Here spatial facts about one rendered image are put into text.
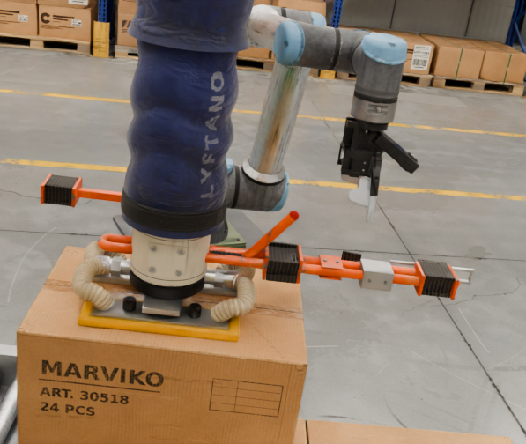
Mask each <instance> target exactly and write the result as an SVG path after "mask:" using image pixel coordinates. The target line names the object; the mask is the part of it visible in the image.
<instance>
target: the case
mask: <svg viewBox="0 0 526 444"><path fill-rule="evenodd" d="M84 252H85V248H79V247H71V246H66V247H65V249H64V251H63V252H62V254H61V255H60V257H59V259H58V261H57V262H56V265H55V266H54V268H53V269H52V271H51V272H50V274H49V276H48V278H47V280H46V282H45V283H44V285H43V287H42V288H41V290H40V292H39V293H38V295H37V297H36V299H35V300H34V302H33V304H32V305H31V307H30V309H29V310H28V312H27V314H26V316H25V318H24V320H23V322H22V323H21V324H20V326H19V328H18V330H17V420H18V444H293V439H294V434H295V429H296V425H297V420H298V415H299V410H300V401H301V397H302V392H303V388H304V382H305V378H306V373H307V347H306V337H305V327H304V318H303V308H302V298H301V289H300V283H299V284H292V283H284V282H276V281H268V280H266V279H265V280H262V269H257V268H256V273H255V275H254V278H253V280H252V281H253V282H254V285H255V288H256V299H255V303H254V306H253V307H252V308H251V309H250V311H249V313H246V314H244V315H243V316H241V315H240V336H239V341H238V342H230V341H222V340H213V339H204V338H196V337H180V336H171V335H162V334H154V333H145V332H137V331H128V330H119V329H103V328H95V327H86V326H79V325H78V316H79V314H80V312H81V309H82V307H83V305H84V303H85V300H84V299H80V298H79V297H78V295H76V294H75V293H74V292H73V289H72V282H71V281H72V277H73V274H74V272H75V269H76V268H77V267H78V266H79V264H80V263H81V262H82V261H84V257H83V255H84ZM92 283H94V284H95V285H96V284H97V285H98V286H102V287H103V289H104V290H107V292H109V293H110V295H112V296H113V297H114V298H117V299H123V298H124V297H126V296H133V297H135V298H136V299H137V300H141V301H144V297H145V294H143V293H141V292H139V291H138V290H137V289H135V288H134V287H133V286H132V285H120V284H112V283H104V282H95V281H92ZM233 298H236V297H234V296H225V295H217V294H209V293H200V292H199V293H197V294H195V295H193V296H191V297H188V298H185V299H182V305H183V306H188V305H189V304H191V303H198V304H200V305H201V306H202V307H207V308H213V307H215V305H218V303H219V302H223V300H229V299H233Z"/></svg>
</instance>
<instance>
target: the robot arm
mask: <svg viewBox="0 0 526 444"><path fill-rule="evenodd" d="M247 32H248V40H249V44H250V46H252V47H255V48H267V49H269V50H271V51H273V54H274V57H275V63H274V67H273V70H272V73H271V77H270V83H269V87H268V91H267V94H266V97H265V101H264V104H263V111H262V114H261V118H260V122H259V125H258V128H257V132H256V138H255V142H254V145H253V149H252V152H251V155H250V156H248V157H246V158H245V159H244V160H243V163H242V166H235V165H234V163H233V161H232V160H231V159H229V158H228V157H226V164H227V172H228V184H227V191H226V196H227V208H228V209H239V210H249V211H265V212H270V211H280V210H281V209H282V208H283V207H284V205H285V202H286V199H287V197H288V192H289V187H288V185H289V183H290V182H289V174H288V173H287V172H286V170H285V167H284V165H283V161H284V158H285V153H286V150H287V146H288V144H289V141H290V137H291V134H292V132H293V126H294V124H295V120H296V117H297V114H298V111H299V108H300V103H301V100H302V96H303V93H304V91H305V87H306V84H307V79H308V76H309V73H310V70H311V68H312V69H319V70H331V71H338V72H344V73H351V74H355V75H357V78H356V84H355V89H354V94H353V100H352V110H351V116H352V117H347V116H346V119H345V125H344V135H343V141H341V144H340V149H339V154H338V160H337V164H338V165H342V166H341V169H340V171H341V179H342V180H344V181H348V182H351V183H354V184H357V185H358V187H357V188H356V189H353V190H351V191H349V193H348V198H349V200H350V201H352V202H354V203H356V204H360V205H363V206H365V207H367V215H366V222H369V220H370V219H371V217H372V216H373V215H374V209H375V206H376V200H377V196H378V189H379V182H380V171H381V167H382V154H383V151H385V152H386V153H387V154H388V155H389V156H390V157H391V158H392V159H394V160H395V161H396V162H397V163H398V164H399V166H400V167H401V168H402V169H403V170H405V171H406V172H409V173H411V174H413V173H414V172H415V171H416V170H417V169H418V168H419V163H418V160H417V158H416V157H415V156H414V155H412V154H411V153H410V152H407V151H406V150H405V149H404V148H402V147H401V146H400V145H399V144H397V143H396V142H395V141H394V140H393V139H392V138H390V137H389V136H388V135H387V134H385V133H384V132H383V130H387V129H388V125H389V123H391V122H393V121H394V117H395V112H396V104H397V99H398V94H399V90H400V85H401V80H402V75H403V71H404V62H405V60H406V58H407V43H406V41H405V40H403V39H401V38H398V37H396V36H394V35H390V34H385V33H371V32H369V31H368V30H364V29H354V30H347V29H341V28H335V27H328V26H326V20H325V18H324V16H323V15H322V14H320V13H315V12H312V11H300V10H295V9H288V8H282V7H277V6H271V5H265V4H257V5H254V6H253V9H252V12H251V14H250V17H249V20H248V25H247ZM366 131H367V132H366ZM342 148H343V149H344V155H343V158H341V159H340V155H341V149H342ZM227 235H228V224H227V221H226V218H225V219H224V223H223V225H222V227H221V228H220V229H219V230H218V231H217V232H215V233H213V234H211V238H210V244H215V243H220V242H221V241H224V240H225V239H226V238H227Z"/></svg>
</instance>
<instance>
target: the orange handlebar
mask: <svg viewBox="0 0 526 444"><path fill-rule="evenodd" d="M78 197H83V198H91V199H99V200H106V201H114V202H121V198H122V192H115V191H108V190H100V189H86V188H78ZM97 242H98V247H99V248H100V249H102V250H104V251H107V252H116V253H124V254H132V244H131V242H132V236H128V235H120V234H104V235H102V236H100V237H99V239H98V241H97ZM212 250H214V251H216V250H217V251H219V252H220V251H222V252H227V253H228V252H230V253H235V254H237V253H238V254H239V253H241V256H235V255H220V254H212V253H211V251H212ZM246 251H248V249H244V248H229V247H221V246H213V245H210V246H209V253H207V255H206V257H205V262H206V263H218V264H226V265H234V266H242V267H250V268H258V269H263V263H264V259H263V251H261V252H260V253H259V254H258V255H257V256H255V257H254V258H251V257H243V254H244V253H245V252H246ZM391 267H392V270H393V271H394V274H395V276H394V279H393V280H392V281H393V283H392V284H400V285H415V286H418V285H419V277H416V276H415V273H416V270H415V268H408V267H400V266H392V265H391ZM301 273H306V274H314V275H319V278H324V279H332V280H340V281H341V280H342V279H341V278H352V279H360V280H361V279H362V278H363V270H360V262H354V261H346V260H341V257H340V256H333V255H319V257H314V256H306V255H303V265H302V271H301Z"/></svg>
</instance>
